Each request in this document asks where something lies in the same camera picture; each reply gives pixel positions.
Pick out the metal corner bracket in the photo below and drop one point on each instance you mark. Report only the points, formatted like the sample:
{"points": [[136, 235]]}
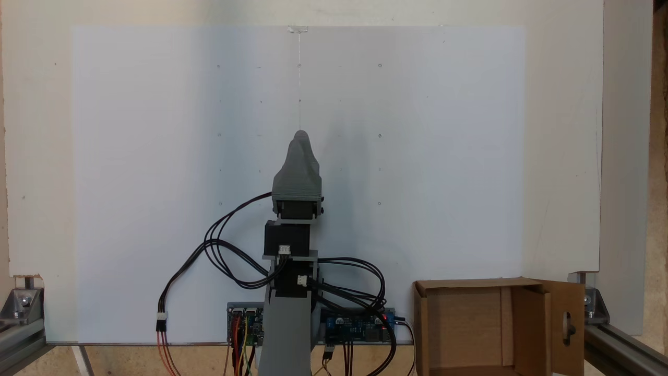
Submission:
{"points": [[23, 305], [595, 308]]}

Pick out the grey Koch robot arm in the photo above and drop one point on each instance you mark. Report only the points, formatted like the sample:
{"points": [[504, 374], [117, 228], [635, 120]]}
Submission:
{"points": [[287, 334]]}

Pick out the brown cardboard box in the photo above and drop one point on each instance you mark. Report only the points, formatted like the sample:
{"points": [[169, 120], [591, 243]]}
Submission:
{"points": [[464, 324]]}

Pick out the large white paper sheet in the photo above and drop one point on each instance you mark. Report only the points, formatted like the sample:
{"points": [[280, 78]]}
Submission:
{"points": [[156, 130]]}

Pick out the blue circuit board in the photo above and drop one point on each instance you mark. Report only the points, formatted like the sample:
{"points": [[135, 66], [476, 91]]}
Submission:
{"points": [[355, 326]]}

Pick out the green circuit board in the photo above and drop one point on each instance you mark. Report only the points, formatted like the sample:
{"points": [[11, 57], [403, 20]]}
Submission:
{"points": [[255, 326]]}

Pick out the clear tape piece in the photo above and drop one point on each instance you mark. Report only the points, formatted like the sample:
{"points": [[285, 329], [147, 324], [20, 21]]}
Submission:
{"points": [[298, 29]]}

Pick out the aluminium profile post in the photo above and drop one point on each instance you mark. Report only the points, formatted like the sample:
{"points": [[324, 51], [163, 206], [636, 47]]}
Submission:
{"points": [[15, 344], [621, 350]]}

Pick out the pale metal strip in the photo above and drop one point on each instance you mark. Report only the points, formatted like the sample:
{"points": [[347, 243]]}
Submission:
{"points": [[82, 360]]}

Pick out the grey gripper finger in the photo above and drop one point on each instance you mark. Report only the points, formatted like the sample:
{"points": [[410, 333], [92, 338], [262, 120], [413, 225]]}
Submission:
{"points": [[292, 164], [311, 167]]}

